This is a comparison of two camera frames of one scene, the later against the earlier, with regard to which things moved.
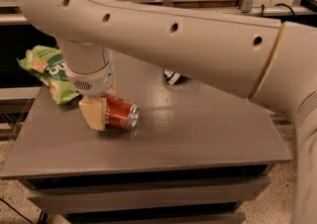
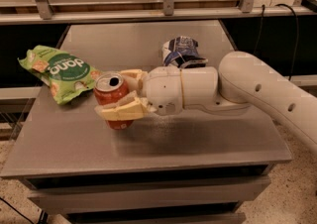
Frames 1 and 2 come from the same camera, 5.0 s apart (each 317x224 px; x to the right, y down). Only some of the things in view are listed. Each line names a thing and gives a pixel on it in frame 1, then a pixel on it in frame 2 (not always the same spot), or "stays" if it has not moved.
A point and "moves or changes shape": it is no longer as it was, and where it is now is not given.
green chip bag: (50, 65) stays
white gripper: (91, 83) → (163, 89)
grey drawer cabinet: (199, 152) stays
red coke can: (121, 112) moves or changes shape
